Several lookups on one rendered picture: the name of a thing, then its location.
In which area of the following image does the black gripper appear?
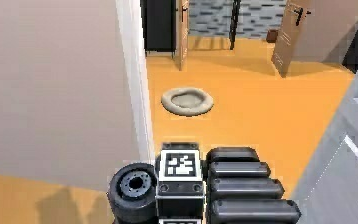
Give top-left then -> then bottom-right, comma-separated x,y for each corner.
107,162 -> 159,224

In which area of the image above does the beige round pet bed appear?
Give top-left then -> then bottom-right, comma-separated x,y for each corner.
160,87 -> 215,117

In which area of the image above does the tan wooden room door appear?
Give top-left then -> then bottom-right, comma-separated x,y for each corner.
174,0 -> 191,72
271,0 -> 313,78

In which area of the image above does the grey cabinet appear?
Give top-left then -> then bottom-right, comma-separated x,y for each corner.
288,49 -> 358,224

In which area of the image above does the small brown box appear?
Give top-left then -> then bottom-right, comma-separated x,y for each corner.
266,29 -> 280,44

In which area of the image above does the black door handle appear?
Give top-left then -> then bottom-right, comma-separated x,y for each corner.
180,4 -> 189,23
292,7 -> 312,27

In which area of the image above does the black floor lamp post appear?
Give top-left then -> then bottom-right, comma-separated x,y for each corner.
229,0 -> 242,51

